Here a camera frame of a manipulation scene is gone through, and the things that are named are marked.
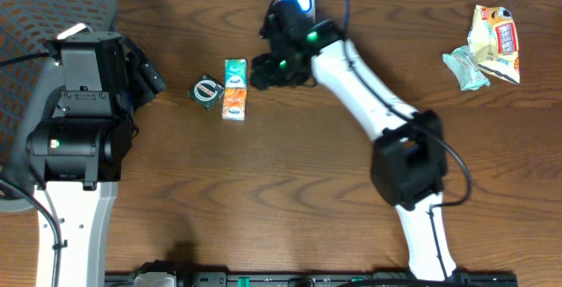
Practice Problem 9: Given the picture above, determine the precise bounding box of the small teal snack box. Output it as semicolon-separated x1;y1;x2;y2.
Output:
225;59;248;89

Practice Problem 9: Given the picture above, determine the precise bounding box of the small orange snack box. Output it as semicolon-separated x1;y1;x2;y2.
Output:
222;88;247;121

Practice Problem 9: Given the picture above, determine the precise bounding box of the dark green balm box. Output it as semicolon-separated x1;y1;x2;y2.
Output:
189;74;225;110

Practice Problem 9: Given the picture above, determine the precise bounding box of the teal snack pack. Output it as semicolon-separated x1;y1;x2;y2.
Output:
442;46;490;91

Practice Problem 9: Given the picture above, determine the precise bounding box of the yellow snack chip bag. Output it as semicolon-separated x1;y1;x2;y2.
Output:
467;5;520;84

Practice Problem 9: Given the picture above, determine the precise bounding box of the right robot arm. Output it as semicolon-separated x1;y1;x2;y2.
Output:
249;0;457;282

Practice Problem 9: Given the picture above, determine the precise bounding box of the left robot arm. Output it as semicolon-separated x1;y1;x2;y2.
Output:
24;23;166;286

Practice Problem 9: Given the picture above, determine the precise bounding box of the dark grey plastic basket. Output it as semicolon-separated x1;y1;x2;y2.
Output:
1;0;117;193

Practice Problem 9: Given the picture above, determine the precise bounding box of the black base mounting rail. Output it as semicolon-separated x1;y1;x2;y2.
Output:
104;270;519;287

